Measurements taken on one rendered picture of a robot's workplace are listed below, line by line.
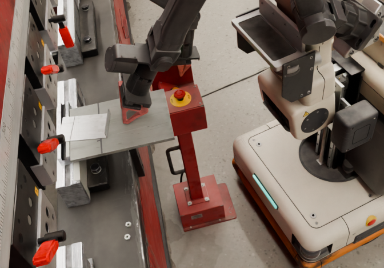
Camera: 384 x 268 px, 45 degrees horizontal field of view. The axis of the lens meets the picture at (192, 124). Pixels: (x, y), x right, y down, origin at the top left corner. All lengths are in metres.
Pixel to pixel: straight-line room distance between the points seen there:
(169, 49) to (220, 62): 1.85
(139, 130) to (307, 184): 0.92
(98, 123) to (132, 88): 0.17
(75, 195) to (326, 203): 1.03
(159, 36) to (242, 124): 1.55
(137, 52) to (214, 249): 1.23
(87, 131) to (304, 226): 0.95
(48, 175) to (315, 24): 0.61
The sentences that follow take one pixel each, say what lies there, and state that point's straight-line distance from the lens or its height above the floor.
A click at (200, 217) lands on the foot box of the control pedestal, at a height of 0.07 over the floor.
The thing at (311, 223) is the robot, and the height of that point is 0.28.
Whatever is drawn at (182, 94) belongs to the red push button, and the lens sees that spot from 1.52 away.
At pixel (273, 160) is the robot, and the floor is 0.28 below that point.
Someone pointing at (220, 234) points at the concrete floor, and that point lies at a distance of 2.12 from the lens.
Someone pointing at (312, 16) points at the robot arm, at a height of 1.28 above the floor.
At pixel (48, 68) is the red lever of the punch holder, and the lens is 0.94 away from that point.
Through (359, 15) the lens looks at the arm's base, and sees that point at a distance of 1.12.
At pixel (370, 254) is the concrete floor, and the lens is 2.13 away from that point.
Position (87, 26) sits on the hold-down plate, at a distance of 1.74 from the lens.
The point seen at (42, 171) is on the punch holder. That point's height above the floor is 1.23.
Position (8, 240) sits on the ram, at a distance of 0.67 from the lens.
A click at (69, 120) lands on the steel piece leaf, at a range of 1.27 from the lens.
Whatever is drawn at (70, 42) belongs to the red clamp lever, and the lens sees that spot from 1.23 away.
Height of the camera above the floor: 1.88
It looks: 48 degrees down
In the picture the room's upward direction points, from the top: 10 degrees counter-clockwise
